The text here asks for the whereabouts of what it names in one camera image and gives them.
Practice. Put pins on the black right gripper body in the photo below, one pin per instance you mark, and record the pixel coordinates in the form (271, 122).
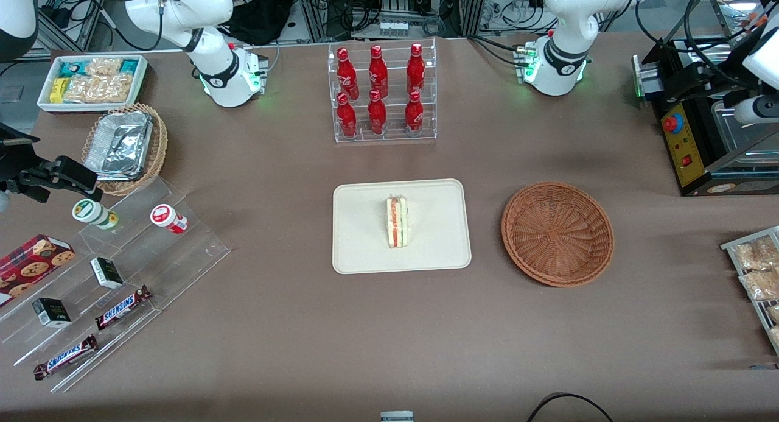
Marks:
(13, 160)

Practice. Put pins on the triangular sandwich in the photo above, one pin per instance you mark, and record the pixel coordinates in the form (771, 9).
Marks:
(398, 224)

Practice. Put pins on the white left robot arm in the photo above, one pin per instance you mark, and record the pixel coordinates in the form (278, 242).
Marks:
(566, 26)

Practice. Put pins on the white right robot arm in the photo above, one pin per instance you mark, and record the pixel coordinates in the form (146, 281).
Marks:
(213, 50)

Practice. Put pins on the small light wicker basket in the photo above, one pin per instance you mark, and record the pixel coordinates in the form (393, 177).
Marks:
(155, 148)

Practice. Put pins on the cream rectangular tray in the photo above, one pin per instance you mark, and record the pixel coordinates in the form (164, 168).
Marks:
(438, 239)

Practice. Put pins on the large brown wicker basket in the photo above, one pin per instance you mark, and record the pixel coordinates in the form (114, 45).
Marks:
(557, 233)

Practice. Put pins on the grey snack tray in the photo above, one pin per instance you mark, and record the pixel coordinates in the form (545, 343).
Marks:
(730, 246)

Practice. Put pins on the green-lidded sunflower jar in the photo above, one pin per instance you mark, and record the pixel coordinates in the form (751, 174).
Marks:
(94, 214)

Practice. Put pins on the crumpled aluminium foil container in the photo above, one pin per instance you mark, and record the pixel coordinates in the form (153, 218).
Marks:
(118, 145)

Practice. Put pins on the white rectangular snack bin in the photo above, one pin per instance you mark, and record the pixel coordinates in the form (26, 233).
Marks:
(45, 102)

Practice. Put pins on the red tartan cookie box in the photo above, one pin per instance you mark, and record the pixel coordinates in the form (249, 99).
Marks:
(30, 263)

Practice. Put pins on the yellow snack packet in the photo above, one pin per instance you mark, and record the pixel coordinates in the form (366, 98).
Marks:
(57, 90)

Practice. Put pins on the clear bag of crackers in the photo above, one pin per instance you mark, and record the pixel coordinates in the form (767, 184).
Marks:
(103, 66)
(97, 88)

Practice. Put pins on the small red-lidded jar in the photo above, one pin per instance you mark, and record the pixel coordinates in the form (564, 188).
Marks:
(167, 218)

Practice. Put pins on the small black carton box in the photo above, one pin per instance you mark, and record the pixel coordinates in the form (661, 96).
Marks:
(107, 273)
(52, 312)

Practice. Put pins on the teal snack packet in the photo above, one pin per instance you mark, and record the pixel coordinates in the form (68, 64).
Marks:
(72, 67)
(129, 66)

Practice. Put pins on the clear acrylic tiered shelf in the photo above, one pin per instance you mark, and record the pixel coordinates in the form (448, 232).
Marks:
(152, 257)

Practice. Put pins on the Snickers chocolate bar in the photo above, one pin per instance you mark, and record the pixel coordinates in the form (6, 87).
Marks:
(123, 307)
(66, 357)

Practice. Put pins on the black bag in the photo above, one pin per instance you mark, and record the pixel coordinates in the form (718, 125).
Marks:
(261, 14)

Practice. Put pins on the red cola bottle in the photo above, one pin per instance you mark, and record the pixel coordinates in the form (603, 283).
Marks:
(377, 114)
(415, 69)
(414, 112)
(347, 117)
(378, 72)
(346, 72)

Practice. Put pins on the clear acrylic bottle rack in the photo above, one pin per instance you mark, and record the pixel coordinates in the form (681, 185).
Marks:
(383, 136)

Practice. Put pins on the white power strip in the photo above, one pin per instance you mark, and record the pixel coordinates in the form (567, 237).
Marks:
(394, 28)

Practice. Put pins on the grey white device at table edge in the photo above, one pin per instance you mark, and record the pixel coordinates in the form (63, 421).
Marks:
(397, 416)

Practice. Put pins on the red emergency stop button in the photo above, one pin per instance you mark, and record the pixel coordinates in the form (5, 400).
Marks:
(672, 123)

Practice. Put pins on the black machine with yellow panel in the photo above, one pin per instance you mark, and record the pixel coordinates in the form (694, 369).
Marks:
(700, 166)

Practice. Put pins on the clear bag of nut snacks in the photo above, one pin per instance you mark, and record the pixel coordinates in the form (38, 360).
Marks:
(761, 285)
(773, 313)
(754, 254)
(775, 337)

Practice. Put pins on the aluminium frame rack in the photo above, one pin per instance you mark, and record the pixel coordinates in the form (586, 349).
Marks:
(389, 2)

